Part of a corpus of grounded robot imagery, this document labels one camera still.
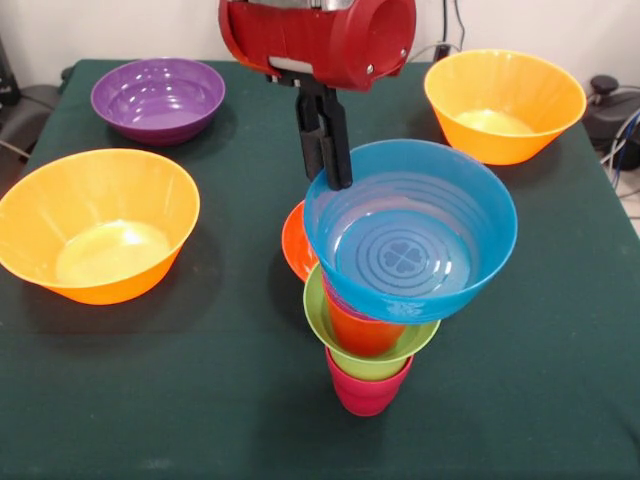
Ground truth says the green plastic bowl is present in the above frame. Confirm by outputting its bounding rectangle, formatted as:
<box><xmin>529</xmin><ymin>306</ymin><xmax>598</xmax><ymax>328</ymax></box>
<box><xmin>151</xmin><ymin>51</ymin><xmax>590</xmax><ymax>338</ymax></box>
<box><xmin>302</xmin><ymin>263</ymin><xmax>442</xmax><ymax>366</ymax></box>

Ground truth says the red plastic cup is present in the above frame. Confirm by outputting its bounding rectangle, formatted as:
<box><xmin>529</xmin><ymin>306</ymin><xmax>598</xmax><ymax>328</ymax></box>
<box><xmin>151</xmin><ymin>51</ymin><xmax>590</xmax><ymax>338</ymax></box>
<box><xmin>324</xmin><ymin>294</ymin><xmax>409</xmax><ymax>357</ymax></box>

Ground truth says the purple plastic bowl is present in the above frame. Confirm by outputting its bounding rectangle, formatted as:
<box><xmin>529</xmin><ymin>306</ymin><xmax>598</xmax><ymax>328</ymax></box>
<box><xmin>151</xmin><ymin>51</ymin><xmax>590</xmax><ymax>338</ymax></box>
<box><xmin>89</xmin><ymin>57</ymin><xmax>227</xmax><ymax>147</ymax></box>

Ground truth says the blue plastic bowl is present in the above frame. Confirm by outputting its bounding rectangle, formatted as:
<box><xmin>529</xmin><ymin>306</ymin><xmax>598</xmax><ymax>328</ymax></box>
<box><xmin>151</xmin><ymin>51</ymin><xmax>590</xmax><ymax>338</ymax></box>
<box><xmin>303</xmin><ymin>138</ymin><xmax>519</xmax><ymax>322</ymax></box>

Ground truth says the red plastic bowl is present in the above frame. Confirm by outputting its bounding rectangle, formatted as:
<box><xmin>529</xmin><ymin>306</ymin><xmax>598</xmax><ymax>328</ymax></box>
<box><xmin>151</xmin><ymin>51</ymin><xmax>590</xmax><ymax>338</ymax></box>
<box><xmin>281</xmin><ymin>199</ymin><xmax>321</xmax><ymax>284</ymax></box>

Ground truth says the tangle of cables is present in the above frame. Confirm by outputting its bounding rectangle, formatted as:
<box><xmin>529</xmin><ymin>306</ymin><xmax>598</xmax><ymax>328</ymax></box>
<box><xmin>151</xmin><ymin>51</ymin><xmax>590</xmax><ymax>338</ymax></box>
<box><xmin>597</xmin><ymin>84</ymin><xmax>640</xmax><ymax>201</ymax></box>

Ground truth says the pink plastic cup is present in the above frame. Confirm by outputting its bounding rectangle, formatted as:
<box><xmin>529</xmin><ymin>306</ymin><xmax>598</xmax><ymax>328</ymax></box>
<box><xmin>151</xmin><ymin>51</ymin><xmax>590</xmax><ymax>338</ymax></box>
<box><xmin>325</xmin><ymin>347</ymin><xmax>415</xmax><ymax>418</ymax></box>

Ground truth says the dark green table cloth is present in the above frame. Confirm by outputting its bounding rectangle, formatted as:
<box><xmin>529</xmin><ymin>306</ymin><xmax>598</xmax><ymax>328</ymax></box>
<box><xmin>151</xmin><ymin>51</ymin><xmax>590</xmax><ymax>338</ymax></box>
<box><xmin>0</xmin><ymin>58</ymin><xmax>640</xmax><ymax>480</ymax></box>

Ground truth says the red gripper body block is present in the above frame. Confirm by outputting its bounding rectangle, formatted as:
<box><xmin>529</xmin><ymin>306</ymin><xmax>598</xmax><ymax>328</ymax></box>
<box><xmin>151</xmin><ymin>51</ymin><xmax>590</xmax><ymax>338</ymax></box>
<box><xmin>217</xmin><ymin>0</ymin><xmax>418</xmax><ymax>94</ymax></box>

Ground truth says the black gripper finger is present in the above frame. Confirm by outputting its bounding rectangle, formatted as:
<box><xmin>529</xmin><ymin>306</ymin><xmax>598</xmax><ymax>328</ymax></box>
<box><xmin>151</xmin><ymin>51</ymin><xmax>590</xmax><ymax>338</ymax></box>
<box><xmin>317</xmin><ymin>87</ymin><xmax>354</xmax><ymax>192</ymax></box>
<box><xmin>295</xmin><ymin>89</ymin><xmax>329</xmax><ymax>184</ymax></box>

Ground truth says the green plastic cup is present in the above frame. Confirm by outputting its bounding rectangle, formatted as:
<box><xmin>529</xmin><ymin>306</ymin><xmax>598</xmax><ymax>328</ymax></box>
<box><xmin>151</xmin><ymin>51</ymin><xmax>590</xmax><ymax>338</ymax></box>
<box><xmin>328</xmin><ymin>347</ymin><xmax>414</xmax><ymax>381</ymax></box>

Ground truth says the large orange plastic bowl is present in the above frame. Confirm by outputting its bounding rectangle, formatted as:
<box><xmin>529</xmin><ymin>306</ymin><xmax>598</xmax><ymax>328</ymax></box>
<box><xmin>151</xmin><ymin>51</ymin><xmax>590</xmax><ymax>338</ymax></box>
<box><xmin>423</xmin><ymin>48</ymin><xmax>588</xmax><ymax>167</ymax></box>
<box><xmin>0</xmin><ymin>148</ymin><xmax>202</xmax><ymax>306</ymax></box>

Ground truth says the black plug with cable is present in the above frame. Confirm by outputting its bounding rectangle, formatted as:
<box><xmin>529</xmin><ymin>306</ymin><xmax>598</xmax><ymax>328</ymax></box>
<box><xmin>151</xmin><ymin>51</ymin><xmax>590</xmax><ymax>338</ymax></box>
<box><xmin>436</xmin><ymin>0</ymin><xmax>450</xmax><ymax>58</ymax></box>

